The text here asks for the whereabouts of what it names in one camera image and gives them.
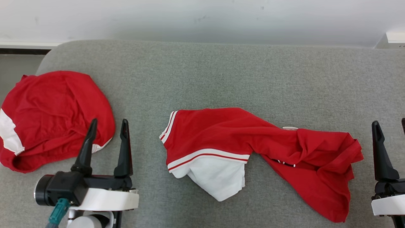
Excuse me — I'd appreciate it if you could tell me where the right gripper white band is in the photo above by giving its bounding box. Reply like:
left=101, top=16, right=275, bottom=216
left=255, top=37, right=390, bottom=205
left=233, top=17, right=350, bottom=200
left=371, top=118, right=405, bottom=228

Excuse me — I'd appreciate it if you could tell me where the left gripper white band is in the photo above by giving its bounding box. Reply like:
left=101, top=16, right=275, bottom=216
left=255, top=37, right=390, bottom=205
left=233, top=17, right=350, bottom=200
left=68, top=119, right=140, bottom=228

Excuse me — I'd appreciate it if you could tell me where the red shorts white side stripe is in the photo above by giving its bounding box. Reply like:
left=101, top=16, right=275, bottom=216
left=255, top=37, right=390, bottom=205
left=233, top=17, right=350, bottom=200
left=0, top=70, right=116, bottom=174

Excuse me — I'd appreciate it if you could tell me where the red white sleeved jersey shirt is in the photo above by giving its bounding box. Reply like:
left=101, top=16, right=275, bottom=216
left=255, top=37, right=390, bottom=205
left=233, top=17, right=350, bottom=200
left=159, top=108, right=364, bottom=223

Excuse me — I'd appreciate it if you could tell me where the white skirting board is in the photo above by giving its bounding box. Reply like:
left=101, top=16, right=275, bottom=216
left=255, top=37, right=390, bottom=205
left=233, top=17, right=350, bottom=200
left=0, top=41, right=62, bottom=49

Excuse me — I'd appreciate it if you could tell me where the grey fabric sofa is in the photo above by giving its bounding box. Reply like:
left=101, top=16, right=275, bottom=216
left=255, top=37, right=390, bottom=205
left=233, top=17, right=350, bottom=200
left=0, top=40, right=405, bottom=228

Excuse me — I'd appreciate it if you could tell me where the teal left cable plug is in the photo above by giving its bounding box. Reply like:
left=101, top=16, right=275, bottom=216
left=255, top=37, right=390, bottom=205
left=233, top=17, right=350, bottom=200
left=45, top=198, right=71, bottom=228

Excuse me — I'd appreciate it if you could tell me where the white wall box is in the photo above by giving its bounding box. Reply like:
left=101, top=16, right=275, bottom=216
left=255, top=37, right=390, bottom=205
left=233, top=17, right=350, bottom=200
left=385, top=31, right=405, bottom=44

